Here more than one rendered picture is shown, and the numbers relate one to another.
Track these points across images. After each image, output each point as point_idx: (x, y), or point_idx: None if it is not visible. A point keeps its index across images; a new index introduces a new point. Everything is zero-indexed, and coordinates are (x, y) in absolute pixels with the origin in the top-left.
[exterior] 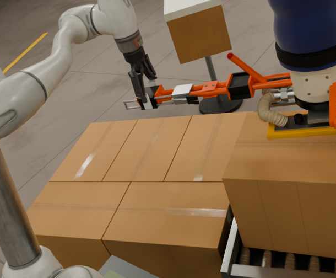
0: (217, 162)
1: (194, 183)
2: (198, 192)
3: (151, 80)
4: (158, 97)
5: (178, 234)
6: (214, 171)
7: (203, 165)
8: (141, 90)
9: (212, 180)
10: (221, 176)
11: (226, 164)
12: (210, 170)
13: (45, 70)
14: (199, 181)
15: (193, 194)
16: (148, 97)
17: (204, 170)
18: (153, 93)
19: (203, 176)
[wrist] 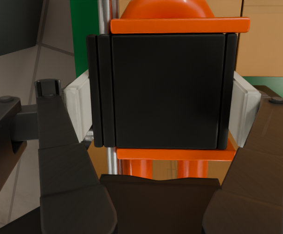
0: None
1: (238, 0)
2: (214, 13)
3: (253, 119)
4: (107, 169)
5: (121, 4)
6: (266, 33)
7: None
8: (16, 161)
9: (243, 34)
10: (249, 49)
11: None
12: (270, 23)
13: None
14: (242, 9)
15: (209, 6)
16: (98, 122)
17: (272, 10)
18: (137, 138)
19: (256, 13)
